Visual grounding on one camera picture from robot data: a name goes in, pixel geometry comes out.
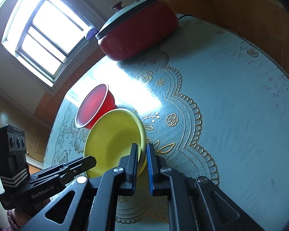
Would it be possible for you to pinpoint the grey pot lid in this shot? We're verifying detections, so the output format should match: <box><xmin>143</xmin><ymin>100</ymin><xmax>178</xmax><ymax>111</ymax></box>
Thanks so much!
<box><xmin>95</xmin><ymin>0</ymin><xmax>160</xmax><ymax>39</ymax></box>

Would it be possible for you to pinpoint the person's pink clothing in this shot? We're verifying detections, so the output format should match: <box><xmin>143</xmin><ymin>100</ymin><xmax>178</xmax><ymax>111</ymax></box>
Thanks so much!
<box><xmin>7</xmin><ymin>209</ymin><xmax>22</xmax><ymax>230</ymax></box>

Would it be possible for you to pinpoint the red electric pot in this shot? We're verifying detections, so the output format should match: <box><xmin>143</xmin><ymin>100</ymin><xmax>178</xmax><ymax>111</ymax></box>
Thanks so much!
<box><xmin>98</xmin><ymin>0</ymin><xmax>179</xmax><ymax>61</ymax></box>

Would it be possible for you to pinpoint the floral lace tablecloth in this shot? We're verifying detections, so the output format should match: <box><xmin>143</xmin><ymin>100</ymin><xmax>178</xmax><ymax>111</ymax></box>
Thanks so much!
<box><xmin>45</xmin><ymin>13</ymin><xmax>289</xmax><ymax>231</ymax></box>

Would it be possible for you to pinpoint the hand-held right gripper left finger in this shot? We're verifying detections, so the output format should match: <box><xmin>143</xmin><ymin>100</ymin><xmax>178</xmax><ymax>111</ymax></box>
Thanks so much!
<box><xmin>20</xmin><ymin>143</ymin><xmax>139</xmax><ymax>231</ymax></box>

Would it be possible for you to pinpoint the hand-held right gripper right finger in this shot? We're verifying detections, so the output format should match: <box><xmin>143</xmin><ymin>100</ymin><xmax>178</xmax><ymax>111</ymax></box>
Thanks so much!
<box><xmin>146</xmin><ymin>143</ymin><xmax>265</xmax><ymax>231</ymax></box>

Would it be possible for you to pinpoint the window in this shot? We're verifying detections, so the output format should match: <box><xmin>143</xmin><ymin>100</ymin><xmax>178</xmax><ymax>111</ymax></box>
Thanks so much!
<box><xmin>0</xmin><ymin>0</ymin><xmax>97</xmax><ymax>88</ymax></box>

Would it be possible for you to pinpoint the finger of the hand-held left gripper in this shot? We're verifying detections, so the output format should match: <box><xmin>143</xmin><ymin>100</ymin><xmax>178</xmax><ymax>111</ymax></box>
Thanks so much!
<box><xmin>30</xmin><ymin>156</ymin><xmax>97</xmax><ymax>182</ymax></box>

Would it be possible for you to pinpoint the purple packet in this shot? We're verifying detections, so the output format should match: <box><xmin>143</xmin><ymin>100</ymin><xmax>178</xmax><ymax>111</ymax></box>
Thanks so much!
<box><xmin>85</xmin><ymin>28</ymin><xmax>98</xmax><ymax>41</ymax></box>

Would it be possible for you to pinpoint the red plastic bowl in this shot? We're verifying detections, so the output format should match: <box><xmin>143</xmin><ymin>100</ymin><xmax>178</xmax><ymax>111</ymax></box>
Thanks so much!
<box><xmin>75</xmin><ymin>84</ymin><xmax>117</xmax><ymax>130</ymax></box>

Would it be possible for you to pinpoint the yellow plastic bowl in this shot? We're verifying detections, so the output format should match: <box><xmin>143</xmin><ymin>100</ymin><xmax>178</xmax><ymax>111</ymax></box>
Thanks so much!
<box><xmin>83</xmin><ymin>108</ymin><xmax>147</xmax><ymax>179</ymax></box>

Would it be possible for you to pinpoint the wooden door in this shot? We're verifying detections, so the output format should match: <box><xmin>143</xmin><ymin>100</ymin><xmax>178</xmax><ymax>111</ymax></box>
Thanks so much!
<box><xmin>0</xmin><ymin>89</ymin><xmax>52</xmax><ymax>171</ymax></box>

